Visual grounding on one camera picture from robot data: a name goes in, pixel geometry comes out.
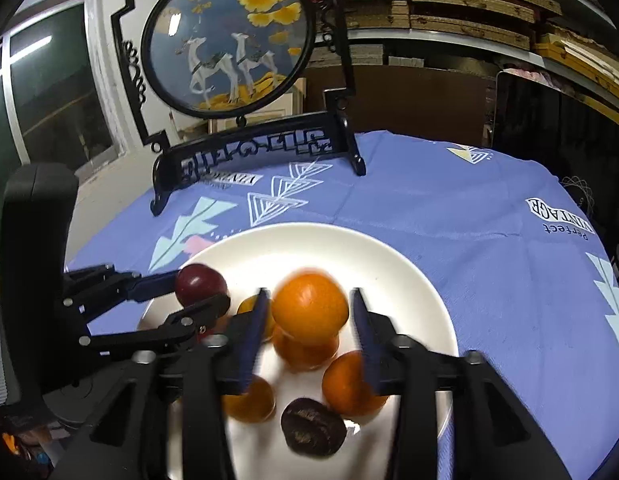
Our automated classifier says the shelf of wooden boxes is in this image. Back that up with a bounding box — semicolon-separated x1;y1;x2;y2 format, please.
339;0;619;126

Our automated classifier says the black flat screen panel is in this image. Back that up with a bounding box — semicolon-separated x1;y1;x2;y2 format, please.
492;71;619;241

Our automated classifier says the round deer painting on stand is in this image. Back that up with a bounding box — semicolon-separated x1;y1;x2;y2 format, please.
111;0;367;217

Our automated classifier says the brown water chestnut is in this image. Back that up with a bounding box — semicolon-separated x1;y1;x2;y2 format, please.
281;398;347;458

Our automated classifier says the brown cardboard panel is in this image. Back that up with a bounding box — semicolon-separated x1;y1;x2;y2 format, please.
302;62;500;148

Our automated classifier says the dark red plum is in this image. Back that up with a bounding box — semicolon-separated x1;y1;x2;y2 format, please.
176;263;229;308

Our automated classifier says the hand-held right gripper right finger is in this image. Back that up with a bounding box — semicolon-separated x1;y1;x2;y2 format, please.
349;287;573;480

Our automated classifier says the pink cloth bundle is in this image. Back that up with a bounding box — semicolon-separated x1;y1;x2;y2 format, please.
504;66;556;87

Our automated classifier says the stack of tan woven boxes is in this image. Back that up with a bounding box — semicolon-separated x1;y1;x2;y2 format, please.
389;0;619;111

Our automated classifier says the blue printed tablecloth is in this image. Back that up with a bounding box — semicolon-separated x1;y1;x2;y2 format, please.
64;130;619;480

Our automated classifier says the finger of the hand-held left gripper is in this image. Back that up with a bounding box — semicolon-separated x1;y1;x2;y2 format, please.
64;262;183;322
81;294;232;355

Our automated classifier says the white framed window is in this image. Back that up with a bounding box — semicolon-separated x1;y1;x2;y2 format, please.
0;0;128;183

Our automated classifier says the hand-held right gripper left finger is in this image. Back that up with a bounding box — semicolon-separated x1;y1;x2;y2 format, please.
50;287;273;480

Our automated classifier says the white round plate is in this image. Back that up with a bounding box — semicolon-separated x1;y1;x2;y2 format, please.
140;221;459;480

